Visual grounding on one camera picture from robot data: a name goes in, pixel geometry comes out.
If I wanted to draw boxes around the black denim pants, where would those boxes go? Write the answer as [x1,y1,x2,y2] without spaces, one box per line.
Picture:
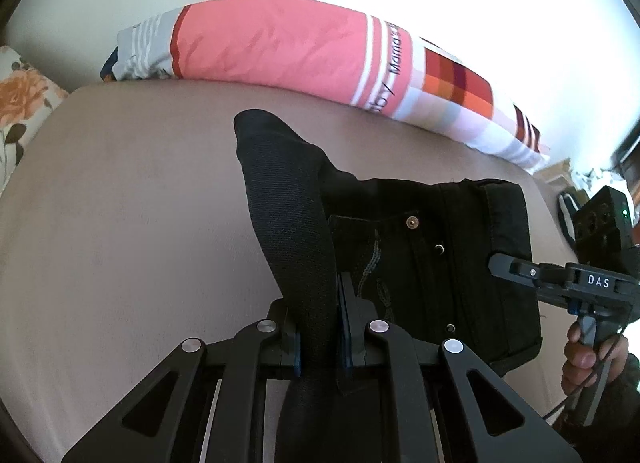
[233,110,542,462]

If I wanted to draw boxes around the black sleeved right forearm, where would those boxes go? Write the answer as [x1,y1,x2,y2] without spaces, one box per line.
[553,353,640,463]

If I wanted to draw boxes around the right hand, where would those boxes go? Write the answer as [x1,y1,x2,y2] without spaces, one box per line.
[561,322,629,395]

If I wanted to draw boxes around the brown wooden furniture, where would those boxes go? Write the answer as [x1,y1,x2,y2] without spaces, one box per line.
[611,126,639,183]

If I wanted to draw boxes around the beige mattress cover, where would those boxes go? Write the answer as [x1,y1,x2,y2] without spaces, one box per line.
[1,80,574,462]

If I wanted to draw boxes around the pink striped long pillow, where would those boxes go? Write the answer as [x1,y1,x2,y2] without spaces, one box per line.
[100,0,548,172]

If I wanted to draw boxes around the floral orange white pillow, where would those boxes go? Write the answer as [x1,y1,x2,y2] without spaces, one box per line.
[0,46,68,190]

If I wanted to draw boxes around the black cable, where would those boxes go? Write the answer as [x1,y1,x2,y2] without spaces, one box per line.
[541,326,629,421]

